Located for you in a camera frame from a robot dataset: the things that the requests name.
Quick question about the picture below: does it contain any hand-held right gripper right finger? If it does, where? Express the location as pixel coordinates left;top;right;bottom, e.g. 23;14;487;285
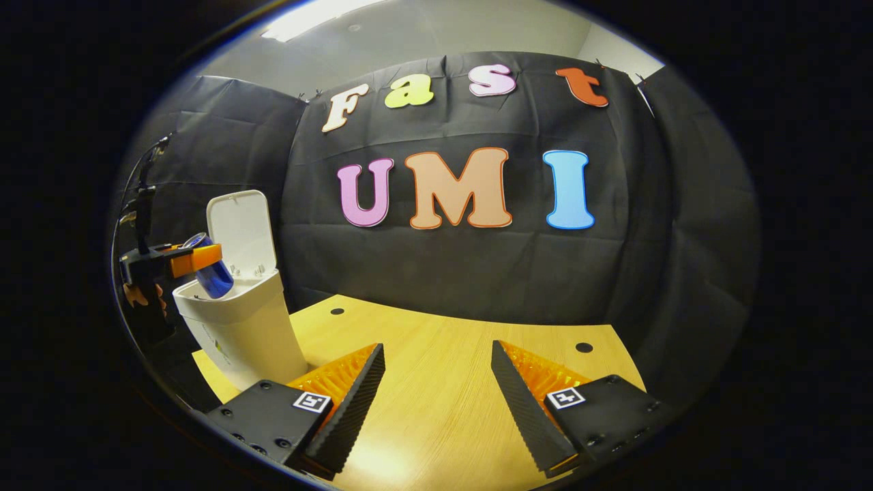
491;340;672;478

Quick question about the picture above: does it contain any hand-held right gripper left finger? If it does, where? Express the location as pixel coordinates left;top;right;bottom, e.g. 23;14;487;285
207;343;386;478

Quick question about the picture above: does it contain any blue pop can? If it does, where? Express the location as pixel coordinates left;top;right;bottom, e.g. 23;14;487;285
181;233;235;299

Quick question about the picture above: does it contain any white desktop garbage bin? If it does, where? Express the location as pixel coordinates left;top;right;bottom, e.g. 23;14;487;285
172;190;309;391

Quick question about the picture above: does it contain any wooden desktop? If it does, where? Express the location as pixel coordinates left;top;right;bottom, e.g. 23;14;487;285
192;295;647;491

